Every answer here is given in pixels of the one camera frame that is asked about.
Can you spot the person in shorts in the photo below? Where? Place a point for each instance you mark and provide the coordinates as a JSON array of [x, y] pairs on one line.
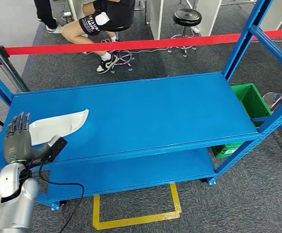
[[116, 13]]

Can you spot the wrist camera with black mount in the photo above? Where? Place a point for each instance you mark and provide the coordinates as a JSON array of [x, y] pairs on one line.
[[57, 148]]

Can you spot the chrome stanchion post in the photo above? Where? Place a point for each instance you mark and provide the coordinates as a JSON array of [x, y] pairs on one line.
[[10, 71]]

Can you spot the red barrier belt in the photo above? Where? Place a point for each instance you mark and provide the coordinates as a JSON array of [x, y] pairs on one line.
[[131, 44]]

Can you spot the yellow floor tape outline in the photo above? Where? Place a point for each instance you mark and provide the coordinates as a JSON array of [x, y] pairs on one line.
[[131, 221]]

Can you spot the white curved plastic part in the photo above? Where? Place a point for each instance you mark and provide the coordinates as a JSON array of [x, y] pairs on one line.
[[58, 127]]

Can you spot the large blue metal shelf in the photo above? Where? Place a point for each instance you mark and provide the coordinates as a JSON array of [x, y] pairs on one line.
[[143, 112]]

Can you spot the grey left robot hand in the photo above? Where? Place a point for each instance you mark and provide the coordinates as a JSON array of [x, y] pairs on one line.
[[18, 146]]

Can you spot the chrome stanchion with round base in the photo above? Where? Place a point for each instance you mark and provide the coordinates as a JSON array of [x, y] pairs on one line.
[[270, 99]]

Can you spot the white desk panel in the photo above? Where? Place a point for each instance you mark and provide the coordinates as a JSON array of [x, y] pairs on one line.
[[276, 13], [208, 16]]

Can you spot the green plastic crate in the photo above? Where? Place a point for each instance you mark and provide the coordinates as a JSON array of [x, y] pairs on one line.
[[250, 103], [226, 151]]

